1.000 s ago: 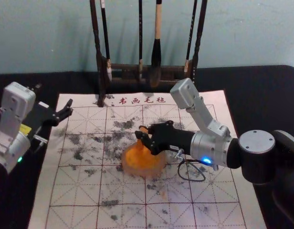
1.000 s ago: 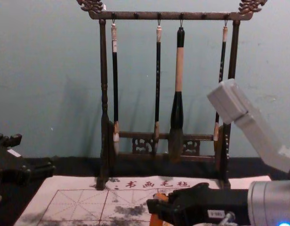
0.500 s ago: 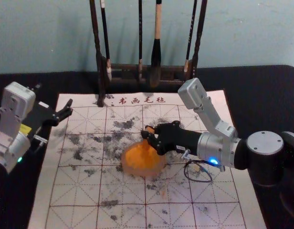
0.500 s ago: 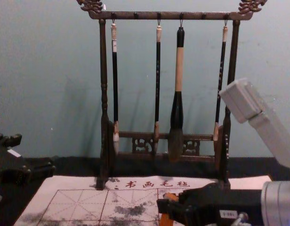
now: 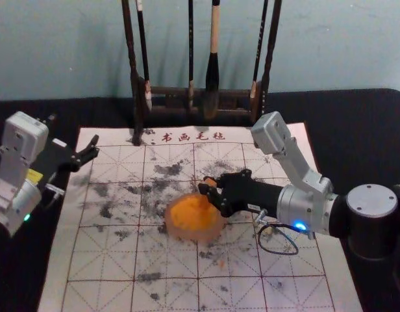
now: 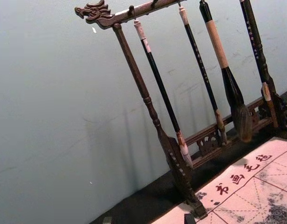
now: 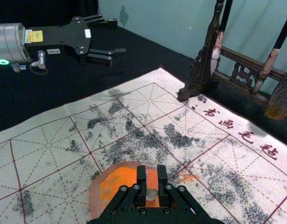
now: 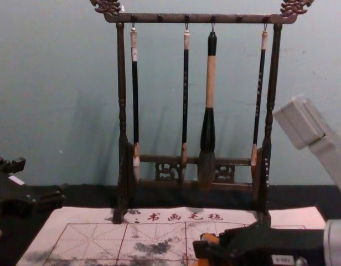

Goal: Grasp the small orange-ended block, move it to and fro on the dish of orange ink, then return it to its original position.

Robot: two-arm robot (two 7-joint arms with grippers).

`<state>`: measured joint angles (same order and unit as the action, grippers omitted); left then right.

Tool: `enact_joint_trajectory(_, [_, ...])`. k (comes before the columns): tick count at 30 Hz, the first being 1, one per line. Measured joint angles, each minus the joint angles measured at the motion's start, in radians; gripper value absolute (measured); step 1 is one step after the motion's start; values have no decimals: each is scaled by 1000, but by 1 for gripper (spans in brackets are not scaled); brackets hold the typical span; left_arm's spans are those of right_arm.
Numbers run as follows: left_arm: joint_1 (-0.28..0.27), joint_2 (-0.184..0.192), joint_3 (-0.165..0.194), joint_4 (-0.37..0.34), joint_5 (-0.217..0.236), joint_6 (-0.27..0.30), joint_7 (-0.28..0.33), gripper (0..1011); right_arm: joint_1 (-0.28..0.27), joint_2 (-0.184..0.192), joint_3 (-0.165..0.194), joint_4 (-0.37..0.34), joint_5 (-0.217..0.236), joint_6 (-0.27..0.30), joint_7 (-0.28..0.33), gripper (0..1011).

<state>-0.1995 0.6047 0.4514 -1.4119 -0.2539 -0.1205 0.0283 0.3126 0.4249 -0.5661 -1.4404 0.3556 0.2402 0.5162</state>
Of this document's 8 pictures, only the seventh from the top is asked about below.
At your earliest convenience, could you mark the thin dark cable silver plug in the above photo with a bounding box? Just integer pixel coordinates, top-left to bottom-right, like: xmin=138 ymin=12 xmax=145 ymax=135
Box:
xmin=11 ymin=50 xmax=49 ymax=76

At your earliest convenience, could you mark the black table cloth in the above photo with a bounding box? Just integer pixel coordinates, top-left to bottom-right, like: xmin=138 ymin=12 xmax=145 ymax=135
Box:
xmin=0 ymin=0 xmax=287 ymax=150

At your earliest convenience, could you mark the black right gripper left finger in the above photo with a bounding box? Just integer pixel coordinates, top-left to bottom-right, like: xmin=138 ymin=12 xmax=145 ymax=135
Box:
xmin=101 ymin=165 xmax=147 ymax=217

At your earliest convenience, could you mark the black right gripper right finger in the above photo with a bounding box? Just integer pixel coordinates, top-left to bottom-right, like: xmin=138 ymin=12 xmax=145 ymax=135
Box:
xmin=157 ymin=164 xmax=206 ymax=217

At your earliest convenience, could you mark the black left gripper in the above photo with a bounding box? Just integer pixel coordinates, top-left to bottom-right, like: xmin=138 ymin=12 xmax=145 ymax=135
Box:
xmin=23 ymin=14 xmax=127 ymax=67

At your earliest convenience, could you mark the black-handled calligraphy brush white tip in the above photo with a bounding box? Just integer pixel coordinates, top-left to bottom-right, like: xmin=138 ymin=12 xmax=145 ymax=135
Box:
xmin=210 ymin=0 xmax=234 ymax=77

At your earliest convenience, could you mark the large brown bristle brush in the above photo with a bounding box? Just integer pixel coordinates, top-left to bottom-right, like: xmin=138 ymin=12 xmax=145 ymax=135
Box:
xmin=264 ymin=69 xmax=287 ymax=121

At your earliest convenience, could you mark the stone seal stamp orange face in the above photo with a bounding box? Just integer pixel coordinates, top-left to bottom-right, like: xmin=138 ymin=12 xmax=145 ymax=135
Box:
xmin=145 ymin=169 xmax=159 ymax=203

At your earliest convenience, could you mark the black-handled calligraphy brush grey tip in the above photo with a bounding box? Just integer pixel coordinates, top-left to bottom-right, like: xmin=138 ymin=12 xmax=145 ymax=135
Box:
xmin=252 ymin=7 xmax=287 ymax=94

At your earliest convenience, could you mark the round orange ink paste dish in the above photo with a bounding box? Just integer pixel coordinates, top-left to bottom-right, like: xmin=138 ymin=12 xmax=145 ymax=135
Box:
xmin=89 ymin=161 xmax=181 ymax=221

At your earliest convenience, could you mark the dark carved wooden brush rack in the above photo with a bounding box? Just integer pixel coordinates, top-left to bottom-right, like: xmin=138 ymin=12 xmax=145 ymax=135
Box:
xmin=177 ymin=0 xmax=287 ymax=117

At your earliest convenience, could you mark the cream gridded calligraphy felt mat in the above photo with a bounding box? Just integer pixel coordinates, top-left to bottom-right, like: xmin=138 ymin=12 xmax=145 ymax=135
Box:
xmin=0 ymin=67 xmax=287 ymax=224

